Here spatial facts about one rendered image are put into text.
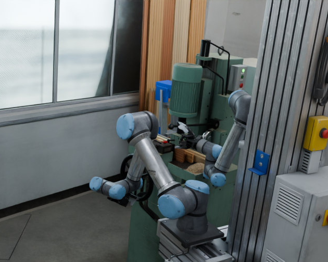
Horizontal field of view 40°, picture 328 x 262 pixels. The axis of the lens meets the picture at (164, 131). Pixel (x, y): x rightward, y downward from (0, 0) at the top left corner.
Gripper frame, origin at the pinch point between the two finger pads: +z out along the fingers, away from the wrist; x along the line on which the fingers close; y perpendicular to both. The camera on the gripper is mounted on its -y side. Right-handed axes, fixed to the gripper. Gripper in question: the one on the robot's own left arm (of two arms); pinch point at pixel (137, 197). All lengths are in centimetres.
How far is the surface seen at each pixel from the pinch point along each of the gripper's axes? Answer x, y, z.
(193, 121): -7, -57, 23
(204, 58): -5, -93, 4
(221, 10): -155, -213, 160
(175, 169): 5.3, -24.6, 13.5
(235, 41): -140, -193, 188
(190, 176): 17.7, -24.4, 13.6
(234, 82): 7, -90, 25
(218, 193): 13, -24, 55
